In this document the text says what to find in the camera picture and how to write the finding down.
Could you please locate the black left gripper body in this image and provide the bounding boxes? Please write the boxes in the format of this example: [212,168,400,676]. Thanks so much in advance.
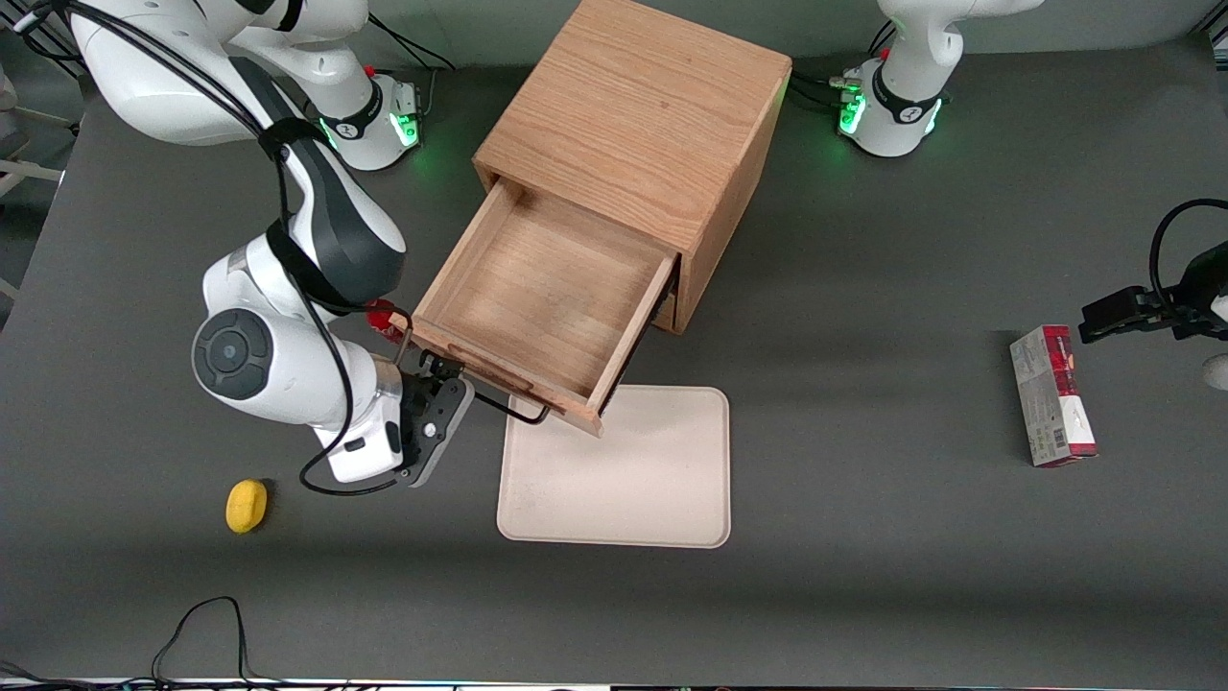
[1172,240,1228,344]

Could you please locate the black metal drawer handle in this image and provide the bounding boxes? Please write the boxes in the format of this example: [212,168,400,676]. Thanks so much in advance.
[391,329,555,425]

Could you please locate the wooden drawer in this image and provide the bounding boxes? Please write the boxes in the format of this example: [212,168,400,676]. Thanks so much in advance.
[411,178,682,438]

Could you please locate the wooden drawer cabinet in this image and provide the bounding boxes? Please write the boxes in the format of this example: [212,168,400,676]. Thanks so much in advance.
[473,0,793,335]

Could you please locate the red plaid cardboard box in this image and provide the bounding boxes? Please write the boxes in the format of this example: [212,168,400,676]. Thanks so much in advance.
[1009,324,1098,468]

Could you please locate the yellow lemon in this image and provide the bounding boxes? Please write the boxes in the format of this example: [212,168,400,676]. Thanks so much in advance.
[225,478,270,535]

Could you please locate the cream rectangular tray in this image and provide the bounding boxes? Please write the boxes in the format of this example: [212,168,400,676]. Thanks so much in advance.
[496,384,732,550]

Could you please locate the black cable loop left gripper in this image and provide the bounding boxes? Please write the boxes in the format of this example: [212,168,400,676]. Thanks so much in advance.
[1148,198,1228,310]

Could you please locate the black cable along right arm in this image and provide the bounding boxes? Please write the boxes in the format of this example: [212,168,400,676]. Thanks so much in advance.
[19,0,412,497]

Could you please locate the black cable on table edge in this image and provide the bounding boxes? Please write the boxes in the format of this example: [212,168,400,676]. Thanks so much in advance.
[0,595,318,691]

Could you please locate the black cables at right base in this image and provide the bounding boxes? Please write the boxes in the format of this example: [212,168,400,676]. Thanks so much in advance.
[365,12,460,78]

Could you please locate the black cables at base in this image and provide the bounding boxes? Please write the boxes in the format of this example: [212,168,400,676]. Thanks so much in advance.
[787,67,864,114]
[365,12,460,78]

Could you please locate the black cables at left base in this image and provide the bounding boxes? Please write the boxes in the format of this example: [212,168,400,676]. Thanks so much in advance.
[787,67,864,114]

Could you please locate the white metal frame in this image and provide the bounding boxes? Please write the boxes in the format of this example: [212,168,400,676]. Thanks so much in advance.
[0,58,80,198]

